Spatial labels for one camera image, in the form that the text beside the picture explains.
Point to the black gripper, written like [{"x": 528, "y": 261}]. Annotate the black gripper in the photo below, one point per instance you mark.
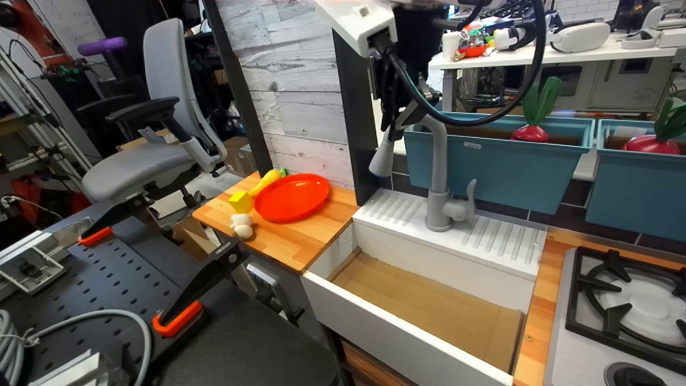
[{"x": 415, "y": 45}]

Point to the grey toy tap faucet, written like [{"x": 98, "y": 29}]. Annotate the grey toy tap faucet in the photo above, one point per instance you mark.
[{"x": 443, "y": 211}]

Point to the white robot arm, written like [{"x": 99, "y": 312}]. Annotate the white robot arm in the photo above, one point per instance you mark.
[{"x": 359, "y": 31}]

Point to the left teal planter box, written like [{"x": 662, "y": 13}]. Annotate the left teal planter box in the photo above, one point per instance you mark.
[{"x": 519, "y": 175}]

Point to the teal planter box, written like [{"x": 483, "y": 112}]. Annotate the teal planter box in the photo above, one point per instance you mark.
[
  {"x": 519, "y": 175},
  {"x": 637, "y": 192}
]

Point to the white background table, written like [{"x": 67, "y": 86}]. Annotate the white background table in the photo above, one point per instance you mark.
[{"x": 611, "y": 76}]

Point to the left toy radish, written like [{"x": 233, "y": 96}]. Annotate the left toy radish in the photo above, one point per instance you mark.
[{"x": 536, "y": 106}]

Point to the toy radish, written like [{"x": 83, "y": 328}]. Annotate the toy radish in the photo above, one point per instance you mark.
[
  {"x": 667, "y": 127},
  {"x": 536, "y": 106}
]

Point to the yellow toy corn cob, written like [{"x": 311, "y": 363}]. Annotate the yellow toy corn cob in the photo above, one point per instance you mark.
[{"x": 266, "y": 181}]

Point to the orange plastic plate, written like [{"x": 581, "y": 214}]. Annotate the orange plastic plate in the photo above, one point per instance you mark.
[{"x": 293, "y": 198}]

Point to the wooden counter board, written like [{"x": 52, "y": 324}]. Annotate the wooden counter board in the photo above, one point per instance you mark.
[{"x": 294, "y": 245}]

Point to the yellow toy block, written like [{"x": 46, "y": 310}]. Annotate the yellow toy block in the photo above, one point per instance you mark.
[{"x": 242, "y": 202}]

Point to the white toy sink basin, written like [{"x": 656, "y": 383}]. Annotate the white toy sink basin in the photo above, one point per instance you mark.
[{"x": 438, "y": 307}]

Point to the right teal planter box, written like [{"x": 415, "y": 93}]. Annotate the right teal planter box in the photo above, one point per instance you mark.
[{"x": 637, "y": 192}]

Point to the near black orange clamp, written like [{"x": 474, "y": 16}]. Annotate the near black orange clamp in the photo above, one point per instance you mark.
[{"x": 187, "y": 307}]

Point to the black orange clamp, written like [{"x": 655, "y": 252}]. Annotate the black orange clamp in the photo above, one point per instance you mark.
[
  {"x": 104, "y": 226},
  {"x": 187, "y": 307}
]

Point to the grey office chair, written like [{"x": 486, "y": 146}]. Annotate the grey office chair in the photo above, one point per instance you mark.
[{"x": 177, "y": 137}]

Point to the right toy radish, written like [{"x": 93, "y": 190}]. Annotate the right toy radish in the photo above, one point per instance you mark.
[{"x": 667, "y": 127}]

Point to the toy gas stove top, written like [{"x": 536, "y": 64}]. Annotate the toy gas stove top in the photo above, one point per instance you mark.
[{"x": 619, "y": 321}]

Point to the black perforated work table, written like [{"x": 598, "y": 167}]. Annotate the black perforated work table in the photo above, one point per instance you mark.
[{"x": 93, "y": 321}]

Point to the far black orange clamp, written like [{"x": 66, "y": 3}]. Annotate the far black orange clamp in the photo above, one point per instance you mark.
[{"x": 104, "y": 226}]

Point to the black vertical post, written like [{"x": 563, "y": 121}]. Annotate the black vertical post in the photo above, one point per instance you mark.
[{"x": 359, "y": 117}]

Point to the small grey mount plate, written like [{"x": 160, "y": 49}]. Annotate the small grey mount plate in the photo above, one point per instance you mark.
[{"x": 31, "y": 269}]

